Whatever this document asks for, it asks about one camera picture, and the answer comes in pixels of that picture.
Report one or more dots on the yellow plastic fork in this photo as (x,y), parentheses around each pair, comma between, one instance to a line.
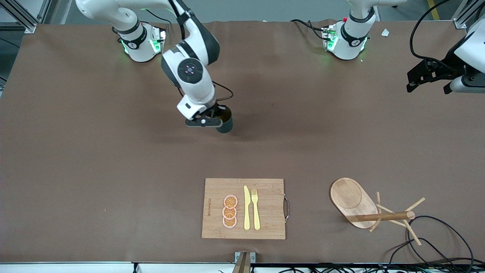
(256,216)

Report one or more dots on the wooden mug rack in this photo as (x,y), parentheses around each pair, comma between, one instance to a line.
(348,195)

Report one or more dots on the aluminium frame profile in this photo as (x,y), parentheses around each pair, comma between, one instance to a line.
(28,25)
(459,23)

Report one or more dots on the bamboo cutting board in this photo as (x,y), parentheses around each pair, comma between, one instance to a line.
(265,212)

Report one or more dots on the metal table edge bracket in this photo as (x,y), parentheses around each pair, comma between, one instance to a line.
(244,261)

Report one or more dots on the orange slice toy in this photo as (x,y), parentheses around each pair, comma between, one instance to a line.
(230,201)

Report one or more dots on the dark green ribbed cup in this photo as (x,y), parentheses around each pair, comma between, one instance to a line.
(225,127)

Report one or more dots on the brown table cover sheet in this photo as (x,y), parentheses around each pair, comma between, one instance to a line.
(113,170)

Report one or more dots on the yellow plastic knife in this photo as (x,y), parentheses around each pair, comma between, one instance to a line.
(247,208)

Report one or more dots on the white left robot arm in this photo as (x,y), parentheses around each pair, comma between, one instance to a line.
(350,40)

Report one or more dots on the white paper scrap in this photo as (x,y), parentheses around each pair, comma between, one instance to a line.
(385,32)

